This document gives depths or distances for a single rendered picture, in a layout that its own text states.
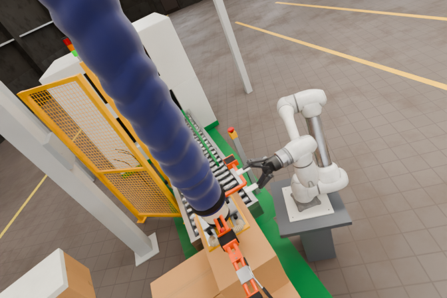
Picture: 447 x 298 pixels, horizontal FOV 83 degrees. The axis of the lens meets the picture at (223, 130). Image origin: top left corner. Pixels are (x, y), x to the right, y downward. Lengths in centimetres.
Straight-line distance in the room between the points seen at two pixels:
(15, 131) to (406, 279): 323
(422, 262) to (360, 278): 50
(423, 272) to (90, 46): 270
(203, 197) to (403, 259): 187
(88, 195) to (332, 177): 214
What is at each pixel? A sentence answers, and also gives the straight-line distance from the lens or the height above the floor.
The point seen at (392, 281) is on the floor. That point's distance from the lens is 269.
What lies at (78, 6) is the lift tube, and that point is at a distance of 99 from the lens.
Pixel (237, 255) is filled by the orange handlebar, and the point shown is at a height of 125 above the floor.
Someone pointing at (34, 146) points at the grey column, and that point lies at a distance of 250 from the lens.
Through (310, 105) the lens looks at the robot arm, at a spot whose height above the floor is 149.
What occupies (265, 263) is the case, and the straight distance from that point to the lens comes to 174.
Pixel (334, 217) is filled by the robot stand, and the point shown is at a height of 75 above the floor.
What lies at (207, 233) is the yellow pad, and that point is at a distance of 170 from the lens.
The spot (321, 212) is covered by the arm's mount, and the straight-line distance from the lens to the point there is 205.
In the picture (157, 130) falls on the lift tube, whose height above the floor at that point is 197.
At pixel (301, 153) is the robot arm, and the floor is 160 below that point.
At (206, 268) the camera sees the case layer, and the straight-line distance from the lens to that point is 233.
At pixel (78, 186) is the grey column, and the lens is 268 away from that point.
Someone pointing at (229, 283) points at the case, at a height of 94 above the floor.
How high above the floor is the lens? 249
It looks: 34 degrees down
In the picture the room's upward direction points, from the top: 25 degrees counter-clockwise
